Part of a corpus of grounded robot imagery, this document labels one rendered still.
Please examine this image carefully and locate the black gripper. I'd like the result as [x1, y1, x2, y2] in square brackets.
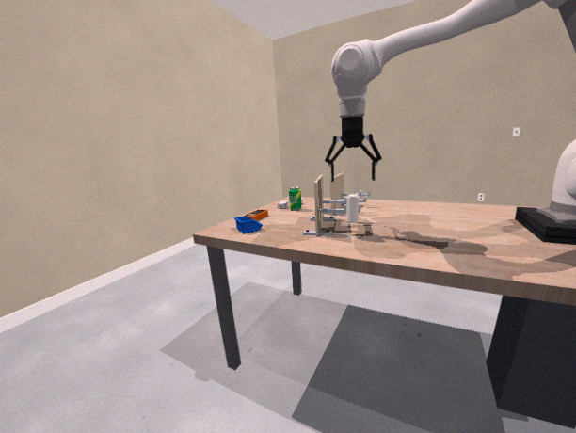
[325, 116, 382, 182]

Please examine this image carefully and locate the green drink can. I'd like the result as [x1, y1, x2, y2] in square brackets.
[289, 187, 302, 211]

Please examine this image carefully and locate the blue plastic bin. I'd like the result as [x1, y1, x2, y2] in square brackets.
[234, 216, 263, 233]

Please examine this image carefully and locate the orange digital multimeter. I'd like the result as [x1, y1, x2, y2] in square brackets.
[245, 210, 268, 221]

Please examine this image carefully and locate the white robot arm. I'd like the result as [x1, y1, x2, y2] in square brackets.
[331, 0, 576, 224]

